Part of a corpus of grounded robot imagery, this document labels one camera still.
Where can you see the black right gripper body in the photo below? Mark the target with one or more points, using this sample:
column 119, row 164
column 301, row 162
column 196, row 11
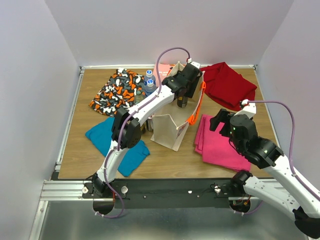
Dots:
column 226, row 130

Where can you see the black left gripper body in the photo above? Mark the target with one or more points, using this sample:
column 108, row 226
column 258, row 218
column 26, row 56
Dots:
column 191, row 88

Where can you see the dark can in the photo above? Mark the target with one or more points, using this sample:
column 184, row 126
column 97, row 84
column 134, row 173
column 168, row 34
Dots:
column 182, row 101

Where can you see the Pocari Sweat bottle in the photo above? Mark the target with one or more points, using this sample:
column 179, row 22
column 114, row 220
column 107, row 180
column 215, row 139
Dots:
column 149, row 76
column 150, row 87

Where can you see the beige canvas tote bag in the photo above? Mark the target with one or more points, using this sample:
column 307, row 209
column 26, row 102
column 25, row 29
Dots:
column 171, row 122

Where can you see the green glass bottle front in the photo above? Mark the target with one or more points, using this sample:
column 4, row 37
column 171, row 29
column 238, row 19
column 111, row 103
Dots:
column 139, row 97

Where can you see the red bull can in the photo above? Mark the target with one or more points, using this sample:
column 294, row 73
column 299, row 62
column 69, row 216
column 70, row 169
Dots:
column 149, row 124

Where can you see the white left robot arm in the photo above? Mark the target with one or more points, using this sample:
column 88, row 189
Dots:
column 126, row 128

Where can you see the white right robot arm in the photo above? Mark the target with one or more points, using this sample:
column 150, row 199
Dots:
column 300, row 201

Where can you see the light pink printed cloth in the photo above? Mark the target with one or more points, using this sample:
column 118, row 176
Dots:
column 164, row 70

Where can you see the magenta folded cloth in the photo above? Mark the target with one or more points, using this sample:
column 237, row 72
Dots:
column 216, row 149

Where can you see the dark red cloth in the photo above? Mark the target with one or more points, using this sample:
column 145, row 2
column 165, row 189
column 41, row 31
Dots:
column 227, row 87

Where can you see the orange camouflage cloth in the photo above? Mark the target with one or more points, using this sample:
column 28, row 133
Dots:
column 119, row 91

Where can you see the teal folded cloth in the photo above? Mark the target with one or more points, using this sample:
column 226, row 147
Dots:
column 101, row 136

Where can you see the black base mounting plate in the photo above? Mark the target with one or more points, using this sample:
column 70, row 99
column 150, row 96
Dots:
column 169, row 193

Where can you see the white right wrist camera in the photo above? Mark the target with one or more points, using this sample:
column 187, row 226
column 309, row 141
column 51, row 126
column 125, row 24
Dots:
column 248, row 108

